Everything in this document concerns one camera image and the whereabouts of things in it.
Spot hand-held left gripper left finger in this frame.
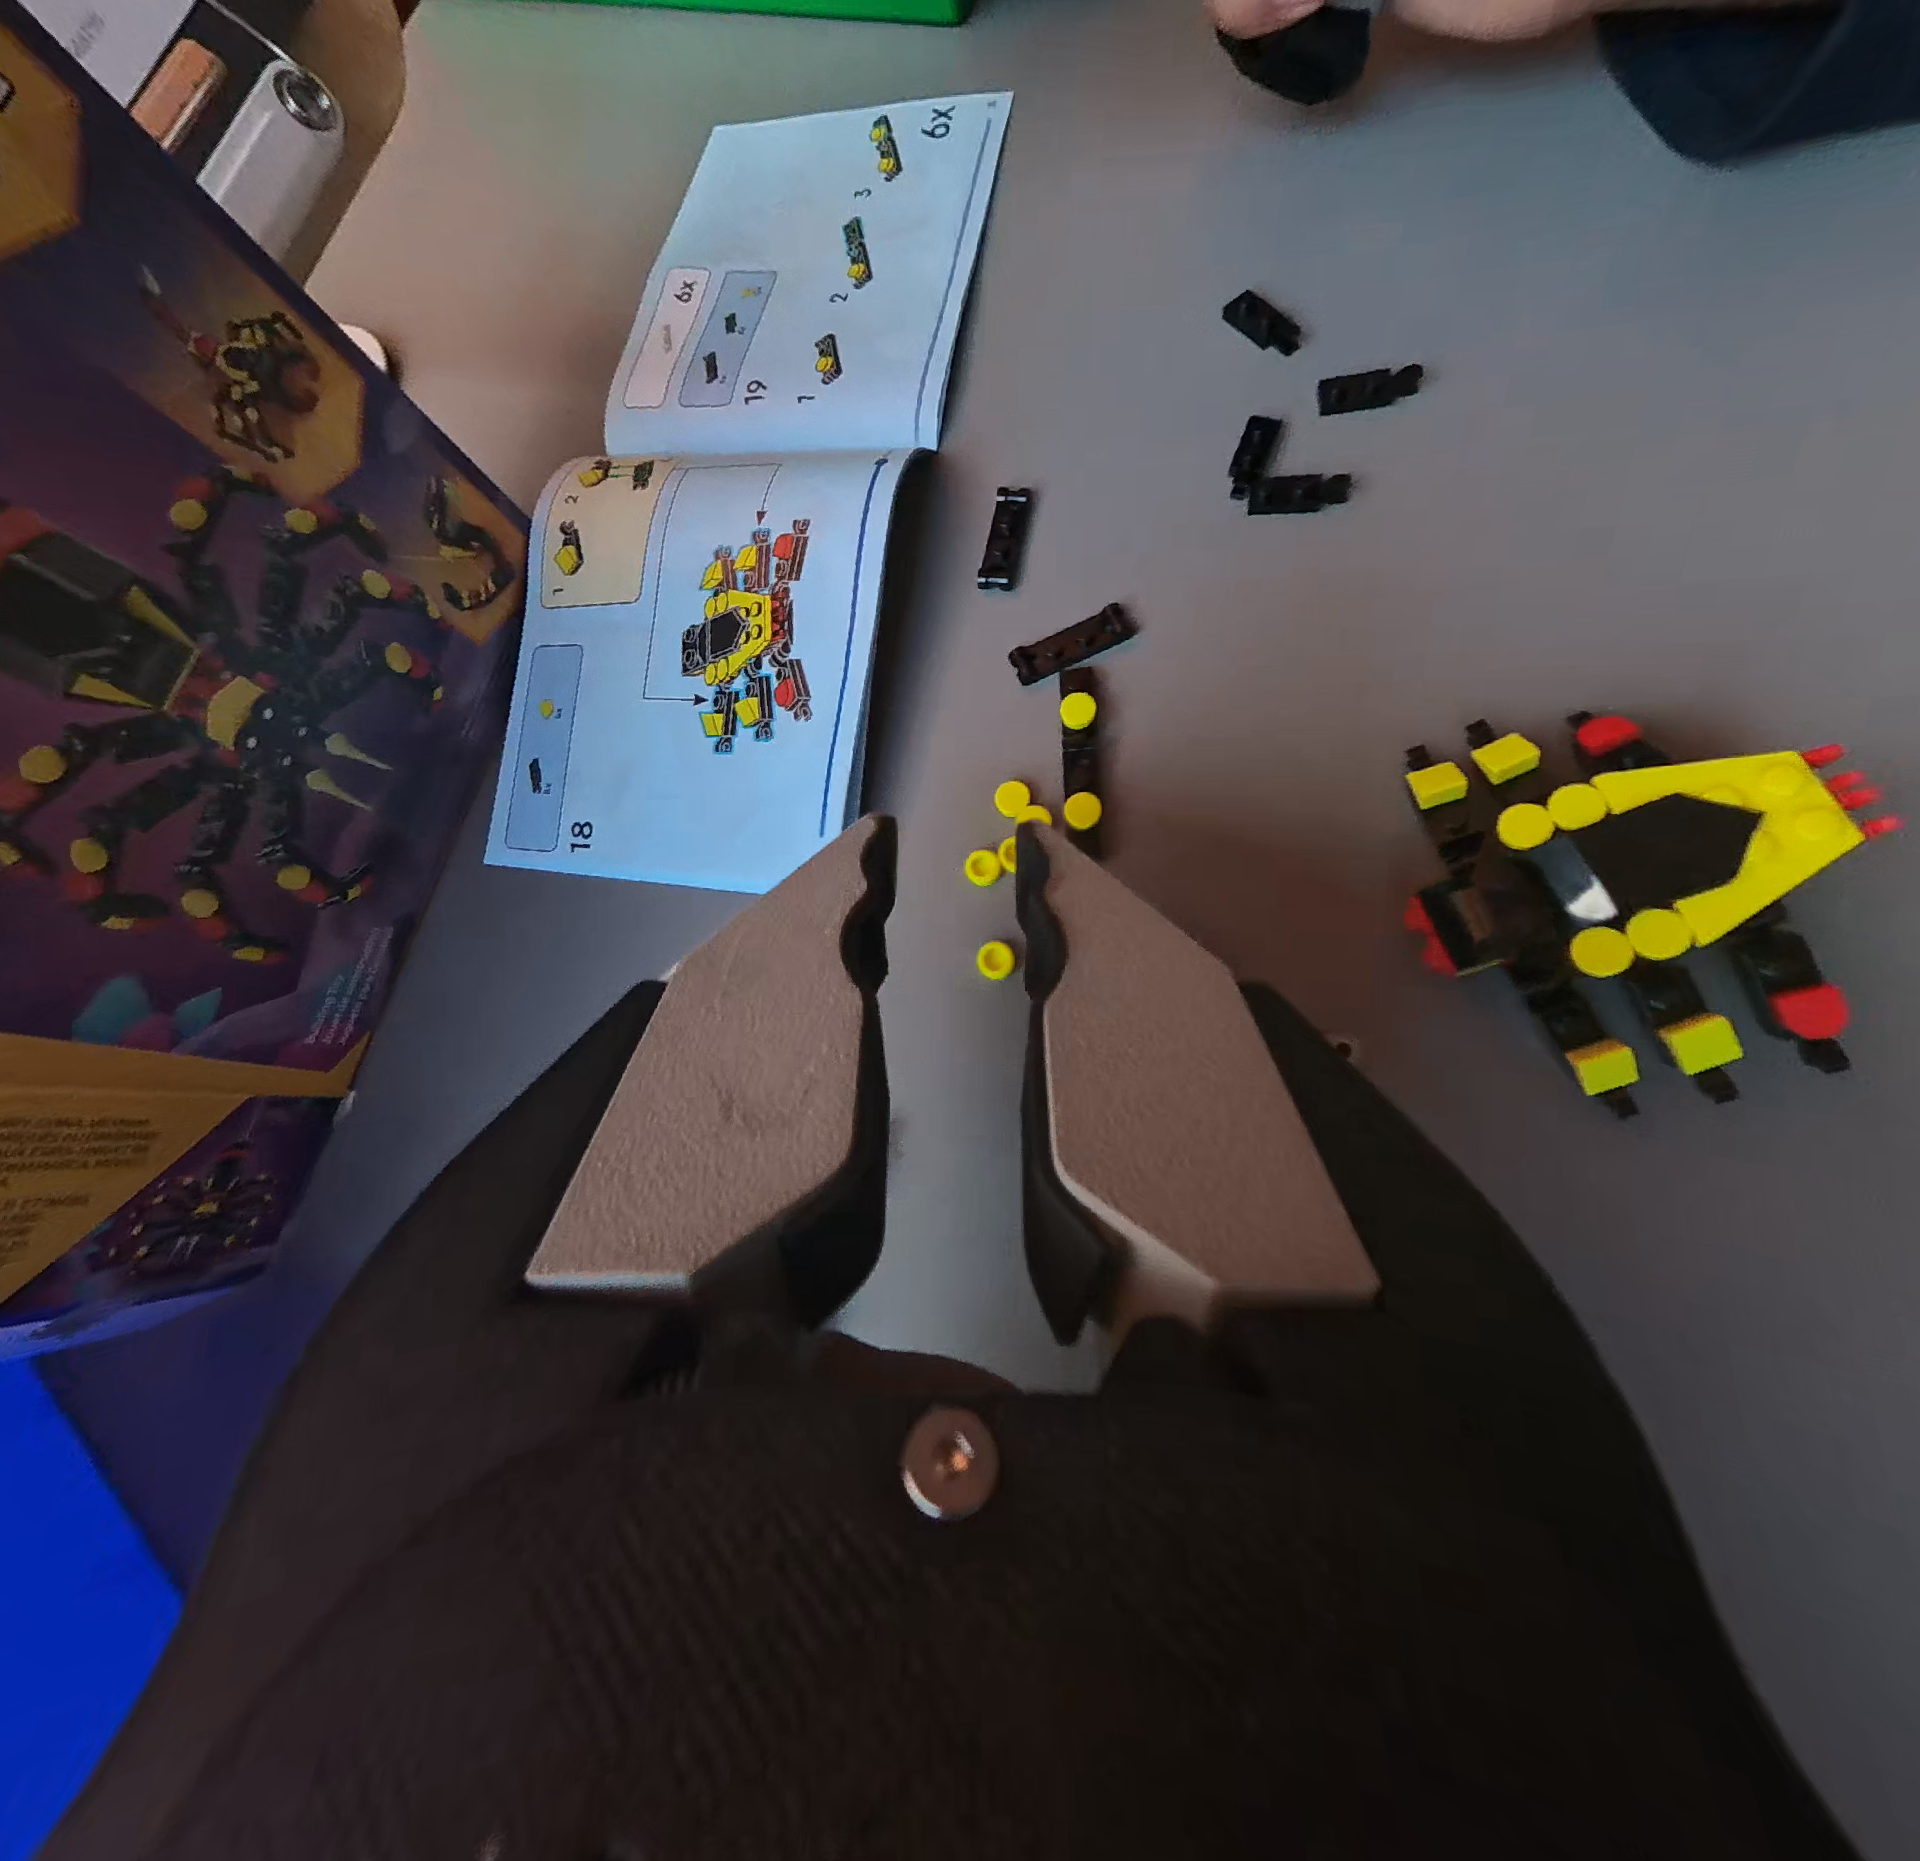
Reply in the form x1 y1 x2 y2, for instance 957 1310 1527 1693
522 814 897 1334

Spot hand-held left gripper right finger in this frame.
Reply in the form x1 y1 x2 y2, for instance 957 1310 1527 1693
1013 821 1382 1347

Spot black lego leg yellow tiles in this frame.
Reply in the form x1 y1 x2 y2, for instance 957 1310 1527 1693
1053 665 1114 861

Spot person's right forearm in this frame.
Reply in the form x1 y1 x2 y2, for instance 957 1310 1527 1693
1592 0 1920 168

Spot lego instruction booklet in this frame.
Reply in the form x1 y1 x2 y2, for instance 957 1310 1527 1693
482 90 1014 897

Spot yellow black lego spider body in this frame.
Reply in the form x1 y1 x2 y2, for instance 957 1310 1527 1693
1402 713 1884 1119

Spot purple spider lego box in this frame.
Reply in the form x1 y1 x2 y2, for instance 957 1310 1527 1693
0 0 533 1360

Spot blue flat board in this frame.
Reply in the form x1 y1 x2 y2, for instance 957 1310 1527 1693
0 1320 187 1861

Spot white metal cylinder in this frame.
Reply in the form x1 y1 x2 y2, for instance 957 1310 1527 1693
194 61 346 246

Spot copper coloured cylinder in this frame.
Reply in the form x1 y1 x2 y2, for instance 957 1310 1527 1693
133 41 229 153

